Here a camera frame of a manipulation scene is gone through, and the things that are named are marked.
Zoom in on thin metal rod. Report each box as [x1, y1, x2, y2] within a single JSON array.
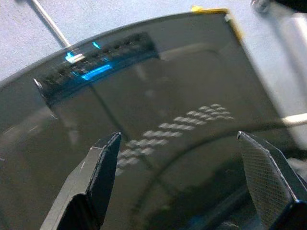
[[30, 0, 72, 47]]

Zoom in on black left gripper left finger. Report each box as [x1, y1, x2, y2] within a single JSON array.
[[40, 131, 122, 230]]

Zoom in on dark grey washing machine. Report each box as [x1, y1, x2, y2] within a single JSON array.
[[0, 8, 297, 230]]

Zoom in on yellow tape strip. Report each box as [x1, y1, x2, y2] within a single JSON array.
[[190, 5, 244, 39]]

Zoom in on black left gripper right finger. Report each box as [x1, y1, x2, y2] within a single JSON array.
[[236, 130, 307, 230]]

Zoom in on white cable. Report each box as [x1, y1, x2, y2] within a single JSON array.
[[279, 113, 307, 126]]

